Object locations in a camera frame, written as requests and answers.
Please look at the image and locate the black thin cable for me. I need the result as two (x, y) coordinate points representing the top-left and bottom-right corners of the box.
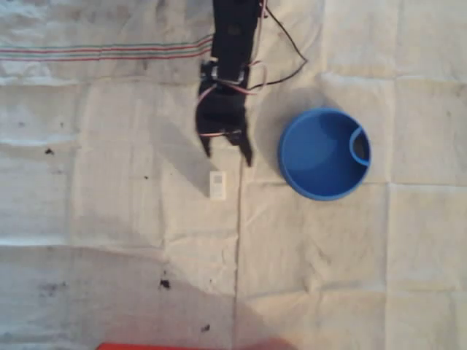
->
(263, 2), (308, 96)

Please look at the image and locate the blue plastic bowl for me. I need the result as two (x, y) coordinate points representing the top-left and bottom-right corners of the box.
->
(277, 106), (373, 202)

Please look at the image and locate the red flat object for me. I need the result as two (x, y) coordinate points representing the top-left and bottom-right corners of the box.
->
(95, 341), (293, 350)

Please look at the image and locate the small white block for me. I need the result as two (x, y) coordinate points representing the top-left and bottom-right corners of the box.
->
(209, 171), (227, 201)

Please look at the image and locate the white cloth with stripes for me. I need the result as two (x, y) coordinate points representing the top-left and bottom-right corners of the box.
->
(0, 0), (467, 350)

